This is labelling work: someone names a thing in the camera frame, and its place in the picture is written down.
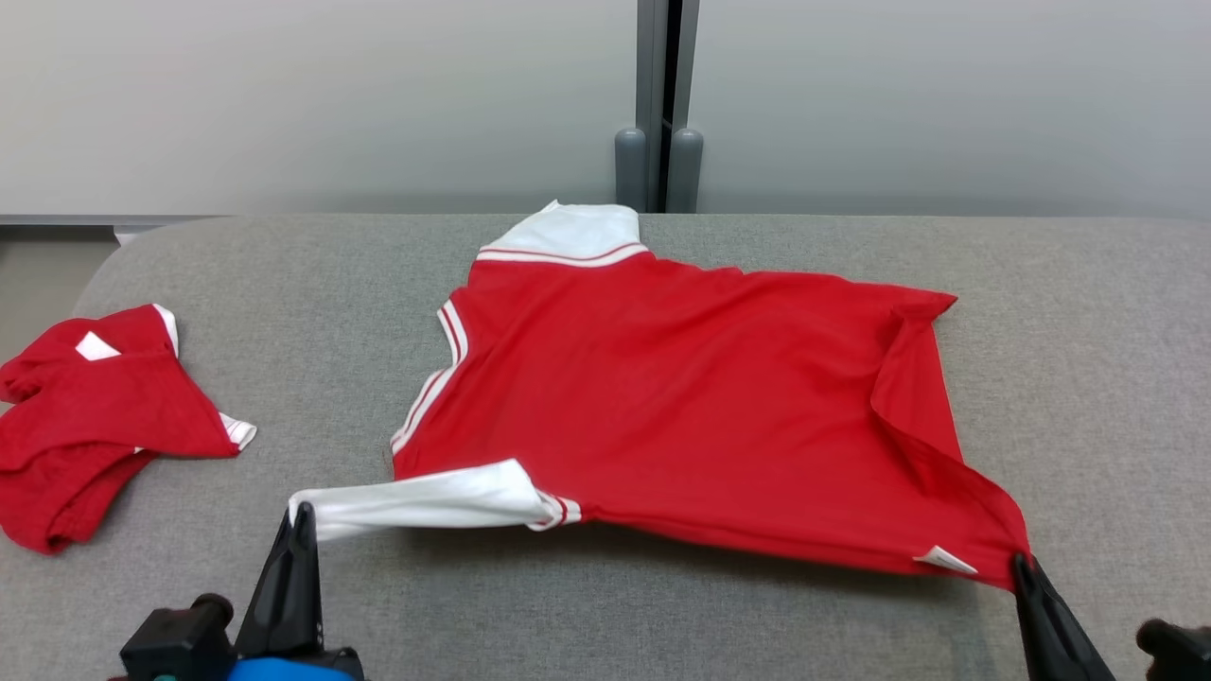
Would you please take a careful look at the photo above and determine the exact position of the grey cylinder post foot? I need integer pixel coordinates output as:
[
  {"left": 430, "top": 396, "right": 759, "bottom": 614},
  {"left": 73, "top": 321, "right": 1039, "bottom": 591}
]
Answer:
[
  {"left": 614, "top": 128, "right": 649, "bottom": 214},
  {"left": 666, "top": 128, "right": 705, "bottom": 215}
]

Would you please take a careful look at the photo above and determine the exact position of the red basketball jersey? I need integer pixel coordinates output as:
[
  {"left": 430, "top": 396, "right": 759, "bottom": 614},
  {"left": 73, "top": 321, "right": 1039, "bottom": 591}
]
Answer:
[{"left": 289, "top": 200, "right": 1033, "bottom": 593}]

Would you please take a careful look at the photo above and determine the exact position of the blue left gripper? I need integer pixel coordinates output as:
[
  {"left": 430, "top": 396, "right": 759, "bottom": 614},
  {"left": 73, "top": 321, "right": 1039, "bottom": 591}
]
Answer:
[{"left": 227, "top": 502, "right": 366, "bottom": 681}]

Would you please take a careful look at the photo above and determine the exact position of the grey metal partition post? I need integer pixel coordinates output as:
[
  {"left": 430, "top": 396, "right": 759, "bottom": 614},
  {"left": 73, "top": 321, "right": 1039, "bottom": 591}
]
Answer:
[{"left": 636, "top": 0, "right": 702, "bottom": 215}]

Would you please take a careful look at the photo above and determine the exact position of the grey partition bottom rail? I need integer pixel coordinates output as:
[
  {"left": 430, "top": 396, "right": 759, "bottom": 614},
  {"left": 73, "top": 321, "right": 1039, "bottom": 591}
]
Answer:
[{"left": 0, "top": 214, "right": 230, "bottom": 229}]

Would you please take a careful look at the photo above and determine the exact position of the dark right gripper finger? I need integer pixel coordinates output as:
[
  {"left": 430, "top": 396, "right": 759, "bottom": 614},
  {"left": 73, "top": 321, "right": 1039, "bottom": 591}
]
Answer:
[{"left": 1011, "top": 552, "right": 1118, "bottom": 681}]

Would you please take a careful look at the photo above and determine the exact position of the red shorts white trim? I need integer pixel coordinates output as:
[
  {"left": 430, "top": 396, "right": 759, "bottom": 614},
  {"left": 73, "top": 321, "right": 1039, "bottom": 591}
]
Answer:
[{"left": 0, "top": 303, "right": 258, "bottom": 556}]

